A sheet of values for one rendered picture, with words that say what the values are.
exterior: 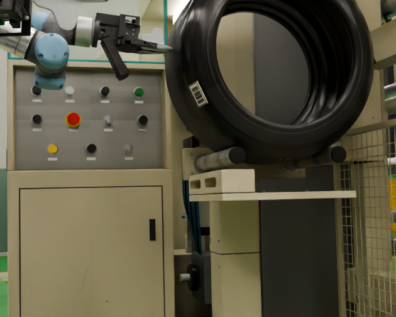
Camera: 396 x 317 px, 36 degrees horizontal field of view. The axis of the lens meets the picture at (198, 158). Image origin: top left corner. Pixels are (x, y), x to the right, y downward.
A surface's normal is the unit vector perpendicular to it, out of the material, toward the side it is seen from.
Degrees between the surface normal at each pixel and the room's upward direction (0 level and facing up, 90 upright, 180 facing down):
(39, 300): 90
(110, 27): 90
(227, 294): 90
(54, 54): 90
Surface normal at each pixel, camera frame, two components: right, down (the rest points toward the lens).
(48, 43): 0.26, -0.07
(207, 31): 0.06, -0.11
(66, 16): 0.52, -0.11
